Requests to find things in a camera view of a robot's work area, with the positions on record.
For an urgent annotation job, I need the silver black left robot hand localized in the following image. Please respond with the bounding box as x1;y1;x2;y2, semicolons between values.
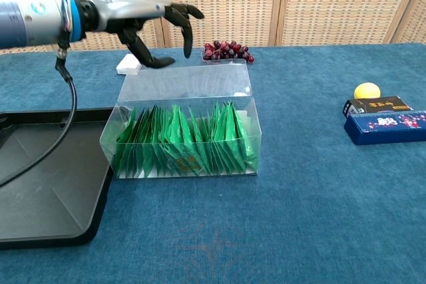
79;0;205;69

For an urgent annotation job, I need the clear plastic box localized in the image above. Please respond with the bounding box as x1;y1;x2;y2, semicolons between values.
99;59;262;180

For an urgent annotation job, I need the black plastic tray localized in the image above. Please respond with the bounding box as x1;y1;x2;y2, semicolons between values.
0;107;114;251

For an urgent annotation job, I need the white small box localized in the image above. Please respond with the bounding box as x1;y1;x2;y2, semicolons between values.
116;53;142;76

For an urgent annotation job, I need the red grape bunch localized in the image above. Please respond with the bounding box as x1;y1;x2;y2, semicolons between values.
202;40;256;65

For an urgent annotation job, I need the yellow ball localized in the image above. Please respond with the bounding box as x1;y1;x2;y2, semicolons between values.
353;82;381;100

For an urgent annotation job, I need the black box gold print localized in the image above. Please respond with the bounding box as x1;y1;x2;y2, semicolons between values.
341;95;415;119

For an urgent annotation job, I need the blue tablecloth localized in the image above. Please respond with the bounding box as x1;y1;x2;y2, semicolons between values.
0;43;426;284

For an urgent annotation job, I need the dark blue long box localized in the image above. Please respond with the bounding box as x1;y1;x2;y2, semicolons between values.
343;110;426;146

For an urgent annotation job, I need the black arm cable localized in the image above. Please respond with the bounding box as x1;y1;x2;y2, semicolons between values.
0;39;79;188

